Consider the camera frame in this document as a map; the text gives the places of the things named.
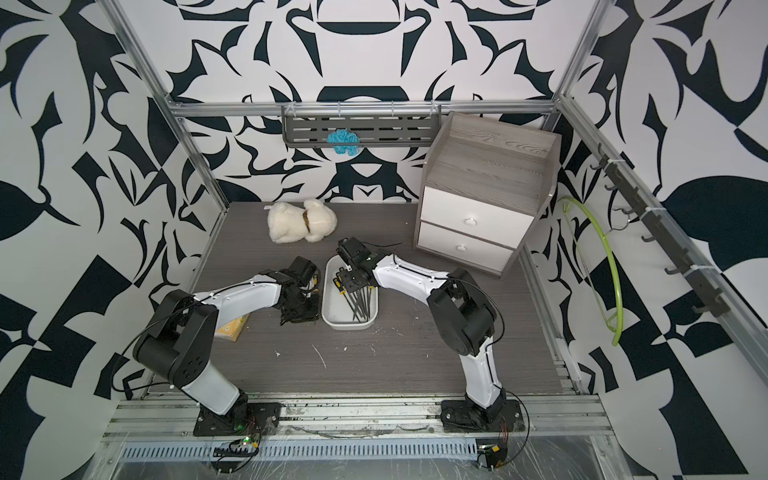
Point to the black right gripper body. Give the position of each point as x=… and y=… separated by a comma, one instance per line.
x=350, y=277

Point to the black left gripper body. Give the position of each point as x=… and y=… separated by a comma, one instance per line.
x=308, y=308

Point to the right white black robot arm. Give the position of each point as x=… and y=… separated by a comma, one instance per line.
x=465, y=318

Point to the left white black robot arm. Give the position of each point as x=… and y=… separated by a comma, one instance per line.
x=177, y=343

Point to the files bundle in box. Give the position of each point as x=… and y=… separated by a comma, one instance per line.
x=356, y=291

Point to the white plastic storage box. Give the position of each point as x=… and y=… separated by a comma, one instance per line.
x=345, y=308

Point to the white plush toy animal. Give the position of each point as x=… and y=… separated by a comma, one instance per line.
x=312, y=222

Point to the yellow sponge pad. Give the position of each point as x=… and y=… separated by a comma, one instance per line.
x=231, y=330

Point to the teal crumpled cloth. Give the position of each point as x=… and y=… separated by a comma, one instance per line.
x=344, y=141

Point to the grey white drawer cabinet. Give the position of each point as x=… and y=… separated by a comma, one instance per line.
x=485, y=185

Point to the green hoop tube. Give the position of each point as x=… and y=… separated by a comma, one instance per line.
x=604, y=279

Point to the grey wall shelf rack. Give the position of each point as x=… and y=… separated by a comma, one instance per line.
x=388, y=125

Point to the grey wall hook rail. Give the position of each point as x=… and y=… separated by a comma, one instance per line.
x=661, y=229

